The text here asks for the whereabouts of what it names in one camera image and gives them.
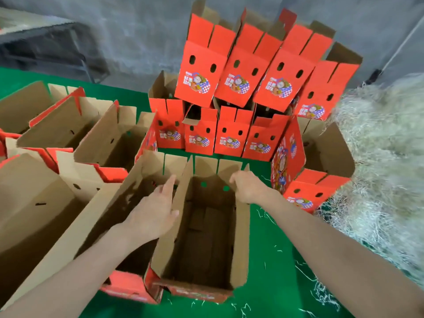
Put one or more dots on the person's right forearm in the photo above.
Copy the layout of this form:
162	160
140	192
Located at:
344	261

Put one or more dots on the person's left forearm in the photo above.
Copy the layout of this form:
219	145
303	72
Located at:
59	281

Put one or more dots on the white pole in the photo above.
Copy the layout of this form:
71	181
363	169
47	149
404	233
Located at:
404	49

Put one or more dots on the group of red boxes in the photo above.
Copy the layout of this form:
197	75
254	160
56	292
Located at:
46	208

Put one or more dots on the person's right hand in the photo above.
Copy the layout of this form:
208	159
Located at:
250	187

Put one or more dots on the pile of wood wool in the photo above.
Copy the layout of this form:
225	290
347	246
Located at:
391	169

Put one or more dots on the person's left hand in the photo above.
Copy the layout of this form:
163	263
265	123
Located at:
156	215

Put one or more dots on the grey metal table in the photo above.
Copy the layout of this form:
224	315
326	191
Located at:
36	26

